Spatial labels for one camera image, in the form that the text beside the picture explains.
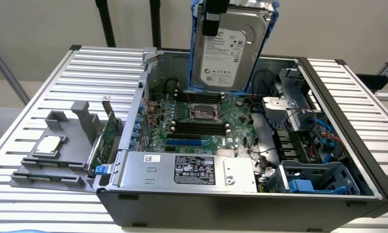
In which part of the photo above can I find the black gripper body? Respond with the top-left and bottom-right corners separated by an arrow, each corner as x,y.
204,0 -> 229,14

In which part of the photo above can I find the silver disk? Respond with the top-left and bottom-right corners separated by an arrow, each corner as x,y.
186,0 -> 280,96

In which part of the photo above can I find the grey-blue plastic disk bay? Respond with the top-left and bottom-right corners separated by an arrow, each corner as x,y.
266,159 -> 361,196

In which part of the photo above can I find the black RAM slot bank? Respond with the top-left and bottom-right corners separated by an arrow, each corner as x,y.
172,120 -> 230,136
173,89 -> 225,103

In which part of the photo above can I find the CPU socket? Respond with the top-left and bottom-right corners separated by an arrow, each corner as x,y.
188,103 -> 222,122

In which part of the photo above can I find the silver metal drive cage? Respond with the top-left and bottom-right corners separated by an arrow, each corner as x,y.
260,67 -> 324,133

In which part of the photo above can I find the green motherboard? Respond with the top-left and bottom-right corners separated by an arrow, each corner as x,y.
148,90 -> 280,193

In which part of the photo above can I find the blue expansion slot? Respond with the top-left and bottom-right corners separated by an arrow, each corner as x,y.
165,139 -> 204,147

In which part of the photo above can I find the short black expansion slot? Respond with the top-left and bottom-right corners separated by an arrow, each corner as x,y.
164,146 -> 201,153

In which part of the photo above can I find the black box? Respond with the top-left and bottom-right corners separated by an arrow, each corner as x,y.
355,73 -> 388,91

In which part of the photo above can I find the green graphics card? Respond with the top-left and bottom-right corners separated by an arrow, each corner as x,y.
89,95 -> 124,176

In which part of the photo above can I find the grey parts rack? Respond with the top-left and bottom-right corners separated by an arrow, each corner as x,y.
10,100 -> 124,193

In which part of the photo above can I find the silver power supply unit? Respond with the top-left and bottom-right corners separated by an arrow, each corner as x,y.
117,151 -> 258,193

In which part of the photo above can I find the silver CPU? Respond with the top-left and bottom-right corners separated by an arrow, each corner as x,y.
33,135 -> 69,156

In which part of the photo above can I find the green RAM stick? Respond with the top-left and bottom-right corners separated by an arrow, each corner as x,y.
13,171 -> 81,182
21,157 -> 85,168

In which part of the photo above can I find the black open PC case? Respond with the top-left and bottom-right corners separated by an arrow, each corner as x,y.
94,49 -> 388,228

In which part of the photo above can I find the black vertical post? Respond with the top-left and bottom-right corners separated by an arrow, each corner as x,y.
149,0 -> 162,49
96,0 -> 117,47

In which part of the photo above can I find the grey case release handle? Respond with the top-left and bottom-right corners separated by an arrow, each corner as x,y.
141,47 -> 165,65

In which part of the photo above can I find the black wire loop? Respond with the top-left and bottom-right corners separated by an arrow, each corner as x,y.
250,69 -> 274,98

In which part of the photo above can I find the blue SATA wire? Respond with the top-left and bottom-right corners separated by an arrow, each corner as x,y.
309,116 -> 336,166

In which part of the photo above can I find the red wire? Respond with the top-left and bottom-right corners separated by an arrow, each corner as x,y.
323,126 -> 344,161

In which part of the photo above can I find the aluminium frame profile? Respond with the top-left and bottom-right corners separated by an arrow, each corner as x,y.
0,36 -> 30,105

